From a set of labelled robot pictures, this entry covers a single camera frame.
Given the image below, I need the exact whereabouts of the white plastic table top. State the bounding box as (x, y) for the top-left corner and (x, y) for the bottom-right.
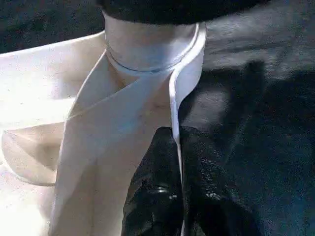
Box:
(0, 22), (207, 236)

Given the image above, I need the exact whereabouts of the black work mat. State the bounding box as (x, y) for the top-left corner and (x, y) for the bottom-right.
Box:
(0, 0), (315, 236)

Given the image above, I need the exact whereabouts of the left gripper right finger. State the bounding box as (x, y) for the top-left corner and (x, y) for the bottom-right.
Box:
(179, 126), (261, 236)

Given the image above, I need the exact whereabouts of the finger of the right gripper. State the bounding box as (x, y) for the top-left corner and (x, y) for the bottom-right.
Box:
(96, 0), (270, 26)

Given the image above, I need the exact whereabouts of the white plastic table leg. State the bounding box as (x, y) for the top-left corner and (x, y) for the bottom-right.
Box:
(103, 10), (200, 74)

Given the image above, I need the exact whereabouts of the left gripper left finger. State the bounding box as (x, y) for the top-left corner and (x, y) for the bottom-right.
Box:
(122, 126), (185, 236)

